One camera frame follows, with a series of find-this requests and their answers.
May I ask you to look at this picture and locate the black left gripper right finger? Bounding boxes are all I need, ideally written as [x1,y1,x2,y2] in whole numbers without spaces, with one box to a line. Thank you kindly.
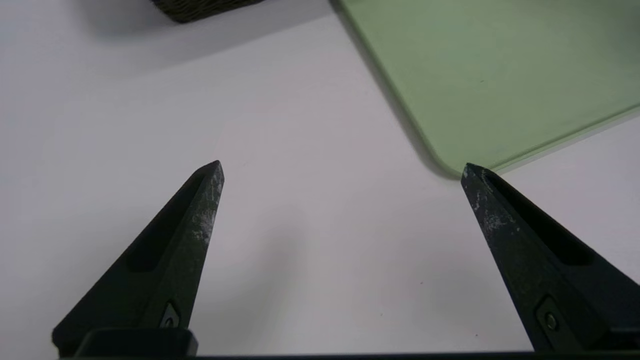
[460,163,640,352]

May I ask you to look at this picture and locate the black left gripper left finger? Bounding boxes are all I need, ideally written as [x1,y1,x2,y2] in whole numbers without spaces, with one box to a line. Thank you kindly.
[51,160,225,357]

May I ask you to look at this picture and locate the dark brown wicker basket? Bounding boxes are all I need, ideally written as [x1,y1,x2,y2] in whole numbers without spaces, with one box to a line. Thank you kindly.
[150,0,266,24]

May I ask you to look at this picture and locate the light green plastic tray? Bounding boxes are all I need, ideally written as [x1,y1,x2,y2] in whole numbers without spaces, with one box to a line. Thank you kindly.
[330,0,640,177]

